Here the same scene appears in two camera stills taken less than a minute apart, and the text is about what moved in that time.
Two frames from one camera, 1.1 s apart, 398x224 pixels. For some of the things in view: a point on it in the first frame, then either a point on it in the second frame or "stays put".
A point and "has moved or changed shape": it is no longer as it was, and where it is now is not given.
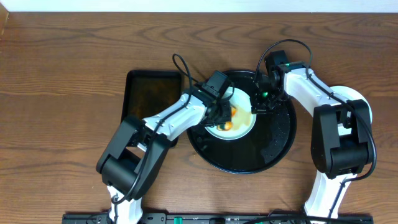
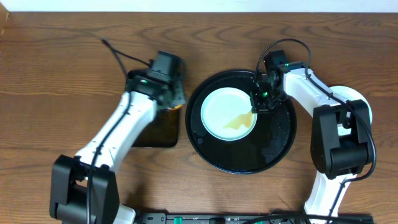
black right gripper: [257, 108] stays put
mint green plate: [236, 97] stays put
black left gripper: [222, 115] -> [175, 94]
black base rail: [217, 218] stays put
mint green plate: [350, 94] stays put
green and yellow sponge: [232, 125] has moved or changed shape
